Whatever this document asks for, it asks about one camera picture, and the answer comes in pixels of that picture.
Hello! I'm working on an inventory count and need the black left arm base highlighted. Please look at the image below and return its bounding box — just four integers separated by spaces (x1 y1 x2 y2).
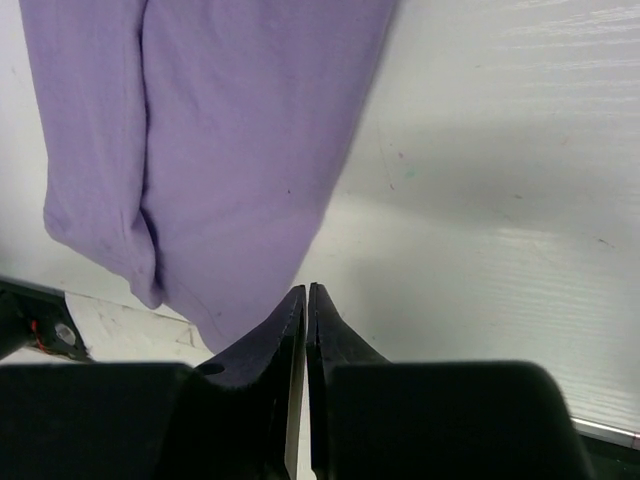
1 277 94 363

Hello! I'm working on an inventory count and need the purple t shirt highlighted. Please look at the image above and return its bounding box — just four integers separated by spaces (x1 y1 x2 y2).
20 1 396 351

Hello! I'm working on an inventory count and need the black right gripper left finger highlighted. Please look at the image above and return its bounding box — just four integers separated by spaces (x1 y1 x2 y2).
164 286 306 479

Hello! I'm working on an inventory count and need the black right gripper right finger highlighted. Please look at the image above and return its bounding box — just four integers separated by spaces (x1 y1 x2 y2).
305 282 389 479

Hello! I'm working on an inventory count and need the aluminium rail right side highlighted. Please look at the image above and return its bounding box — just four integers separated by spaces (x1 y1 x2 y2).
572 417 639 451

